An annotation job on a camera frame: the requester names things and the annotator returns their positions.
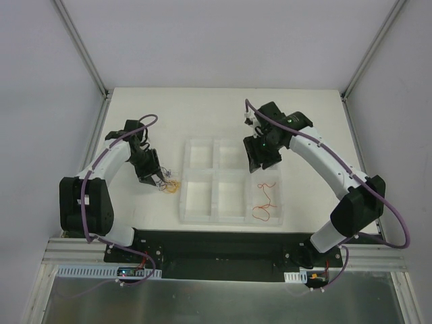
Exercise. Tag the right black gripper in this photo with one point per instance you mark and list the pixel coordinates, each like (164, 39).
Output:
(262, 155)

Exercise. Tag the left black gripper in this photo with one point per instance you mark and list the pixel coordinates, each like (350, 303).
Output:
(150, 172)

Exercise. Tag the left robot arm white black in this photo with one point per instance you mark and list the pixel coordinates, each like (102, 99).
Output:
(84, 201)

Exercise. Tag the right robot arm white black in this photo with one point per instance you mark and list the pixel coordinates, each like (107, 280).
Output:
(359, 195)

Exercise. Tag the white six-compartment tray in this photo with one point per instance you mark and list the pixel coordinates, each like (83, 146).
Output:
(217, 188)

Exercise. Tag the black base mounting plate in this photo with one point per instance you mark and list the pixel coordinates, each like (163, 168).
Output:
(218, 256)

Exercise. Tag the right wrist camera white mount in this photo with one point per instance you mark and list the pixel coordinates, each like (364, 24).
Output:
(250, 119)

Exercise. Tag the left aluminium corner post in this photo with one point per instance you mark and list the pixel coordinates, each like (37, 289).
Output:
(80, 47)

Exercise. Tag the aluminium corner post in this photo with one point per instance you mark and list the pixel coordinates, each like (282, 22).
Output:
(389, 21)
(80, 47)

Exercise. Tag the left white cable duct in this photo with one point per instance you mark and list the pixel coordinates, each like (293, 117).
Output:
(107, 272)

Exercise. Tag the white cable duct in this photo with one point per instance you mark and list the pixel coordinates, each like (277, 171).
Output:
(107, 272)
(295, 277)

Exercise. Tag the right white cable duct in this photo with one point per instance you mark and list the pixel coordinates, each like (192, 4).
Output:
(295, 277)

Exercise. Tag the right aluminium corner post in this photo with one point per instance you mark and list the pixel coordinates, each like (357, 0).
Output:
(389, 21)

